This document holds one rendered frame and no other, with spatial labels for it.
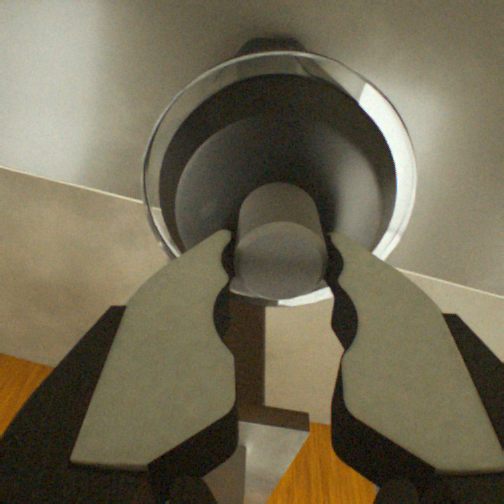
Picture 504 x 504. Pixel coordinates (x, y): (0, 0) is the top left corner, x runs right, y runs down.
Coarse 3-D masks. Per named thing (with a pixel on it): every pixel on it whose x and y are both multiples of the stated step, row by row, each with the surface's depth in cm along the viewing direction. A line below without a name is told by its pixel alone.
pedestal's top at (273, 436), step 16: (240, 416) 62; (256, 416) 62; (272, 416) 63; (288, 416) 64; (304, 416) 64; (240, 432) 63; (256, 432) 62; (272, 432) 62; (288, 432) 62; (304, 432) 62; (256, 448) 65; (272, 448) 65; (288, 448) 65; (256, 464) 68; (272, 464) 68; (288, 464) 68; (256, 480) 72; (272, 480) 72; (256, 496) 76
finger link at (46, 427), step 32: (96, 352) 8; (64, 384) 7; (96, 384) 7; (32, 416) 6; (64, 416) 6; (0, 448) 6; (32, 448) 6; (64, 448) 6; (0, 480) 5; (32, 480) 5; (64, 480) 5; (96, 480) 5; (128, 480) 5
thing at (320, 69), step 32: (224, 64) 12; (256, 64) 12; (288, 64) 12; (320, 64) 12; (192, 96) 13; (352, 96) 13; (384, 96) 13; (160, 128) 13; (384, 128) 13; (160, 160) 14; (416, 160) 14; (416, 192) 14; (160, 224) 15; (384, 256) 16
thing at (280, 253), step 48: (240, 96) 12; (288, 96) 12; (336, 96) 12; (192, 144) 13; (240, 144) 12; (288, 144) 12; (336, 144) 12; (384, 144) 13; (192, 192) 13; (240, 192) 13; (288, 192) 12; (336, 192) 13; (384, 192) 13; (192, 240) 14; (240, 240) 11; (288, 240) 11; (240, 288) 15; (288, 288) 11
